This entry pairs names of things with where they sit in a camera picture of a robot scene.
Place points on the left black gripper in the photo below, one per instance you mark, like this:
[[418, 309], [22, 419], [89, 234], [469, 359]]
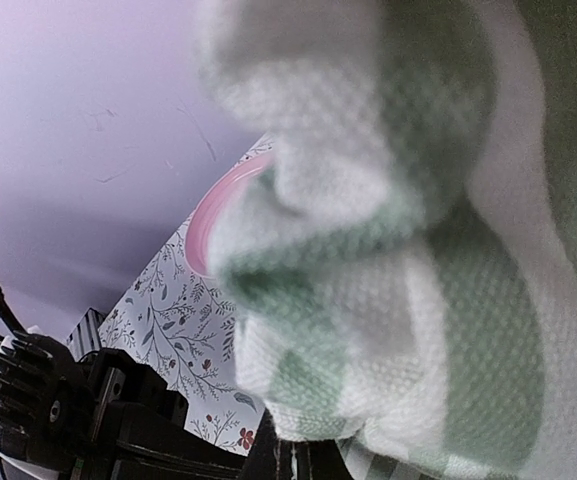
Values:
[[138, 428]]

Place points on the pink round plate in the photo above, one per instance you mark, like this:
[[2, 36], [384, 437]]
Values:
[[214, 201]]

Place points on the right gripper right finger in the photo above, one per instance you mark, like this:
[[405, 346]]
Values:
[[320, 460]]

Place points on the striped fabric pet tent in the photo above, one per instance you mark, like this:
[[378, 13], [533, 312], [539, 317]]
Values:
[[405, 268]]

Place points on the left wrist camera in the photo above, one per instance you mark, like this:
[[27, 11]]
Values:
[[46, 403]]

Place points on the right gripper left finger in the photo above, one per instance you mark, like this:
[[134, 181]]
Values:
[[269, 458]]

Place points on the floral table cloth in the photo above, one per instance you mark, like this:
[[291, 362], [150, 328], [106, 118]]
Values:
[[178, 322]]

